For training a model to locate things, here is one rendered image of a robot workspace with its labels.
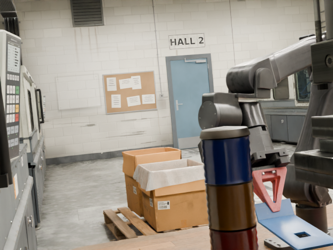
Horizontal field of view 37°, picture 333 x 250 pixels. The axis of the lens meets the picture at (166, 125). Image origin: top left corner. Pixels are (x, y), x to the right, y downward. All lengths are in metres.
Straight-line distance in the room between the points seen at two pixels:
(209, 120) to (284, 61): 0.21
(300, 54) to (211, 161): 0.68
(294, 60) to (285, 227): 0.34
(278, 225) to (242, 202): 0.50
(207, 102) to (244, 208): 0.53
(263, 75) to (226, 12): 11.37
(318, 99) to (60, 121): 10.41
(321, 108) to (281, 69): 0.15
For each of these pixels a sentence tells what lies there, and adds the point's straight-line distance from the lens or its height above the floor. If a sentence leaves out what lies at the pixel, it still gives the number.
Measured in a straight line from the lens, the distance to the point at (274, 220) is 0.90.
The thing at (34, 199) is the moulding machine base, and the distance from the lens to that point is 5.26.
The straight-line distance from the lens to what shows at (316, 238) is 0.83.
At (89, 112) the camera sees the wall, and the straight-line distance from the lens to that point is 11.38.
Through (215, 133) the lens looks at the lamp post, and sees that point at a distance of 0.37.
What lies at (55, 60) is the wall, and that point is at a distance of 11.41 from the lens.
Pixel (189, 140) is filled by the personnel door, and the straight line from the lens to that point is 11.78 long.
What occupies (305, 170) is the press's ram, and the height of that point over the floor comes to 1.12.
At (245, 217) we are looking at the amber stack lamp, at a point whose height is 1.13.
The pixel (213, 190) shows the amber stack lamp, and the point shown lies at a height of 1.15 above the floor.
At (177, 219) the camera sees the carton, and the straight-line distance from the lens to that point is 4.20.
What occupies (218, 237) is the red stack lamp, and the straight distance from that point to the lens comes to 0.39.
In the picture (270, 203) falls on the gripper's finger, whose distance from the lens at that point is 0.91.
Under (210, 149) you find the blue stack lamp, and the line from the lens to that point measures 0.38.
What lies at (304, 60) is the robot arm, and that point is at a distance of 1.05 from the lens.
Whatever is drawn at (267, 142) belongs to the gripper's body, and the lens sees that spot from 0.92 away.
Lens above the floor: 1.22
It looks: 3 degrees down
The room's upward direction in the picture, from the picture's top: 5 degrees counter-clockwise
